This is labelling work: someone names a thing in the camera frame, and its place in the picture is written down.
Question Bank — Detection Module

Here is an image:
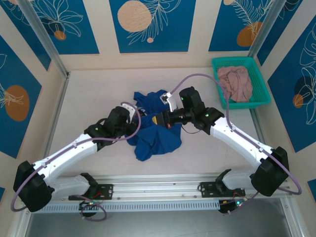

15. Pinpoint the blue t-shirt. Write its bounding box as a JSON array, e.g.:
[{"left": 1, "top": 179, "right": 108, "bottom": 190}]
[{"left": 124, "top": 90, "right": 183, "bottom": 162}]

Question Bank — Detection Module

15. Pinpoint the pink crumpled cloth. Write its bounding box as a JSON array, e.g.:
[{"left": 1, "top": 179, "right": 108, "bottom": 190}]
[{"left": 216, "top": 65, "right": 254, "bottom": 103}]

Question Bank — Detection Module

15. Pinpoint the teal plastic mesh basket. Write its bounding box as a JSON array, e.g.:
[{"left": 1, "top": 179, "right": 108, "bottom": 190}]
[{"left": 211, "top": 56, "right": 272, "bottom": 110}]

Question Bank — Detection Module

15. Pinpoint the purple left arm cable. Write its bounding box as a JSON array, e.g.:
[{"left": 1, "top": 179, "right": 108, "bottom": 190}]
[{"left": 11, "top": 101, "right": 142, "bottom": 222}]

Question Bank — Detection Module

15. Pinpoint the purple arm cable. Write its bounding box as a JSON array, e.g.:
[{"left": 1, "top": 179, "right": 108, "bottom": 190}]
[
  {"left": 171, "top": 73, "right": 302, "bottom": 215},
  {"left": 11, "top": 101, "right": 142, "bottom": 222}
]

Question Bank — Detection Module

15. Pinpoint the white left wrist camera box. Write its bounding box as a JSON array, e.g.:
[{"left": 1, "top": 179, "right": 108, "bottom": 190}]
[{"left": 119, "top": 103, "right": 139, "bottom": 121}]

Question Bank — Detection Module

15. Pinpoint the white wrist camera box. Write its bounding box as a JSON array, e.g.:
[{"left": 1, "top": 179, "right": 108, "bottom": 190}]
[
  {"left": 119, "top": 103, "right": 139, "bottom": 121},
  {"left": 159, "top": 90, "right": 179, "bottom": 112}
]

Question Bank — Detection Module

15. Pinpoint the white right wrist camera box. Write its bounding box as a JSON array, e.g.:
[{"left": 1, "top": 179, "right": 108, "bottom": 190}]
[{"left": 159, "top": 90, "right": 179, "bottom": 112}]

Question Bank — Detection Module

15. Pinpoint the thin black wire loop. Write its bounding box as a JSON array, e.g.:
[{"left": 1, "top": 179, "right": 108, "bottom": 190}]
[{"left": 181, "top": 122, "right": 201, "bottom": 135}]

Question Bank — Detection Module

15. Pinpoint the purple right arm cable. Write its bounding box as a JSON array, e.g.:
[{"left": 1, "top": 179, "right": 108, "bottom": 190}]
[{"left": 171, "top": 73, "right": 302, "bottom": 215}]

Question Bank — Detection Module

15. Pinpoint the aluminium mounting rail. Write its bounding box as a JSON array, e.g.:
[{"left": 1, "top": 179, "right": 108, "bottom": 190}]
[{"left": 21, "top": 174, "right": 293, "bottom": 203}]

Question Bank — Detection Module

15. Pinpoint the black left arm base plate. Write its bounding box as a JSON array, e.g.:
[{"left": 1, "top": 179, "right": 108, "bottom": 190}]
[{"left": 68, "top": 184, "right": 115, "bottom": 200}]

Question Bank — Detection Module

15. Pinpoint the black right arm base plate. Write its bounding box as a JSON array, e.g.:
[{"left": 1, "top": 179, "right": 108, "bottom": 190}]
[{"left": 198, "top": 181, "right": 246, "bottom": 198}]

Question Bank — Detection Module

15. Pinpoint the grey slotted cable duct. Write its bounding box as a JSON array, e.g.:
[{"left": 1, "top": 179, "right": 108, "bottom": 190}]
[{"left": 31, "top": 199, "right": 222, "bottom": 213}]

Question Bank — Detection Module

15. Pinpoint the aluminium corner post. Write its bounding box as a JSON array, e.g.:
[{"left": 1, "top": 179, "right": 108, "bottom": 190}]
[
  {"left": 247, "top": 0, "right": 289, "bottom": 60},
  {"left": 17, "top": 0, "right": 71, "bottom": 80}
]

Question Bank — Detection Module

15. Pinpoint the aluminium frame leg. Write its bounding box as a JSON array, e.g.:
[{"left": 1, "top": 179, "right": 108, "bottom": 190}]
[
  {"left": 7, "top": 202, "right": 33, "bottom": 237},
  {"left": 280, "top": 197, "right": 309, "bottom": 237}
]

